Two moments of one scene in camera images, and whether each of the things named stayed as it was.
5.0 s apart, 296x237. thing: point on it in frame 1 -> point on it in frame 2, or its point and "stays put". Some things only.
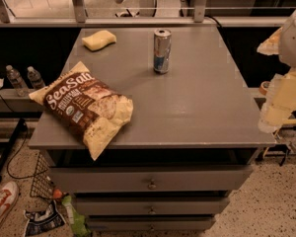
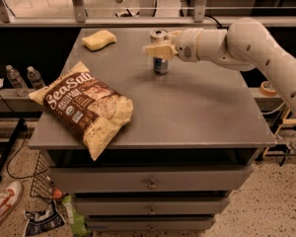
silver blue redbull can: (162, 50) stays put
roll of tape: (263, 88) stays put
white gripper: (294, 44) -> (185, 44)
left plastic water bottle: (17, 81) stays put
